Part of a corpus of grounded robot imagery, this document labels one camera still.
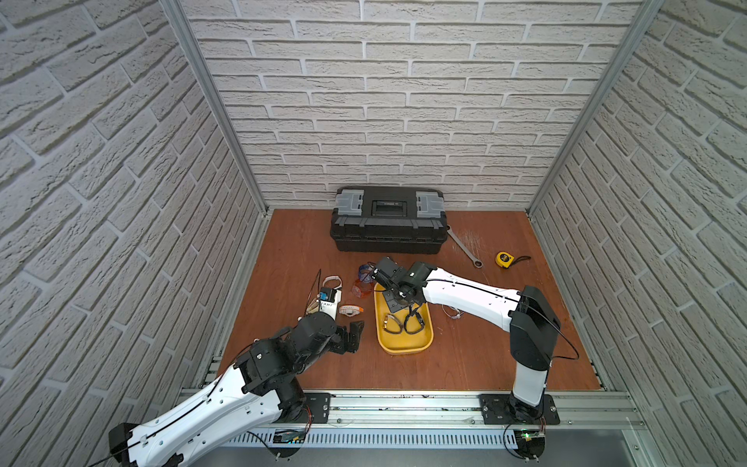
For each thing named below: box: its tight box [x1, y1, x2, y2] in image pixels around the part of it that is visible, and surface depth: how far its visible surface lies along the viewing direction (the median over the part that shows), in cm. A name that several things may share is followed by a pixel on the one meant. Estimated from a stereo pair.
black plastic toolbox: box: [329, 185, 449, 255], surface depth 98 cm
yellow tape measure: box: [495, 251, 515, 270], surface depth 105 cm
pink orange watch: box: [338, 304, 365, 319], surface depth 91 cm
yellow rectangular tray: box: [374, 283, 434, 355], surface depth 88 cm
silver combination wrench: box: [446, 223, 484, 269], surface depth 108 cm
